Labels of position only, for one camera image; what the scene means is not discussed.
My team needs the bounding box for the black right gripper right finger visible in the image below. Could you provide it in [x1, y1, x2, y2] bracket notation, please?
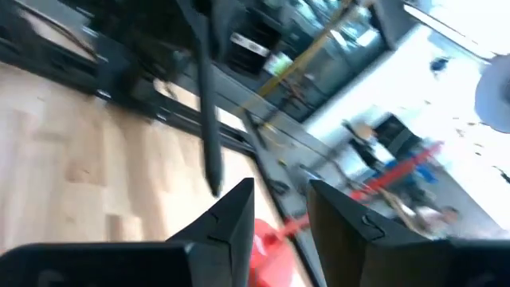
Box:
[307, 179, 510, 287]

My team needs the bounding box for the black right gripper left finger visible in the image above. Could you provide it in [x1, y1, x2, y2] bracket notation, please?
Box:
[0, 178, 256, 287]

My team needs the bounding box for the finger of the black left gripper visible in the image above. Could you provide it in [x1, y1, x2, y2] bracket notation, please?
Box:
[177, 0, 214, 31]

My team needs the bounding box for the black pen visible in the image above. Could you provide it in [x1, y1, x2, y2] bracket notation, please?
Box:
[195, 22, 225, 199]

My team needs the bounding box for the black computer monitor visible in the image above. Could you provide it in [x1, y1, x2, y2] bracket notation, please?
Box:
[374, 113, 424, 159]

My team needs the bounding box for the black aluminium table frame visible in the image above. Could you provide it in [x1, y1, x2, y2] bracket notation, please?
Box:
[0, 15, 330, 287]

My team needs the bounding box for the yellow cable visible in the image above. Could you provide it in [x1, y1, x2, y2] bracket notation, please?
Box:
[257, 0, 362, 98]

